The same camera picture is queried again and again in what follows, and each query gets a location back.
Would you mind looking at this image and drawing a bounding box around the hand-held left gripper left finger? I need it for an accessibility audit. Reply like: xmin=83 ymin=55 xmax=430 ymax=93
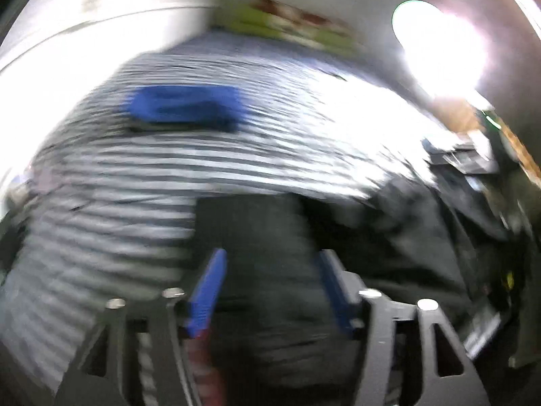
xmin=55 ymin=247 xmax=229 ymax=406

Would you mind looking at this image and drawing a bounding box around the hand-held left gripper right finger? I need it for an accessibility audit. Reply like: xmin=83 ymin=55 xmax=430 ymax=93
xmin=319 ymin=249 xmax=491 ymax=406

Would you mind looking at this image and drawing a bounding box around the black garment with red label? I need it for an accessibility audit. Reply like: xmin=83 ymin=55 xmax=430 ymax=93
xmin=186 ymin=195 xmax=466 ymax=406

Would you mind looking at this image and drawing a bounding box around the striped bed quilt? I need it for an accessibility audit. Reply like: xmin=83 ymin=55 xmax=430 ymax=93
xmin=0 ymin=34 xmax=449 ymax=394

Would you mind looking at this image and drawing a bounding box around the dark cloth heap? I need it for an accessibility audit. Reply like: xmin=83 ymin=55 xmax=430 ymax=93
xmin=372 ymin=135 xmax=541 ymax=368

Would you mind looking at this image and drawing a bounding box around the blue folded cloth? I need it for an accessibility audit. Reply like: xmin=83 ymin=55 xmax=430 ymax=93
xmin=122 ymin=85 xmax=248 ymax=132

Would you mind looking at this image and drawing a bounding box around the green folded blanket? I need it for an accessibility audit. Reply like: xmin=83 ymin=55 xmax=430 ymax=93
xmin=213 ymin=0 xmax=360 ymax=58

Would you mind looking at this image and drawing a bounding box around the brown patterned folded blanket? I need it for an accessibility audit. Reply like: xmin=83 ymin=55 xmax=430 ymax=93
xmin=254 ymin=0 xmax=339 ymax=26

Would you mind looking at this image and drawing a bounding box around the ring light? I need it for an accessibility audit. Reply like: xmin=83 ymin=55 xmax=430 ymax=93
xmin=391 ymin=0 xmax=487 ymax=94

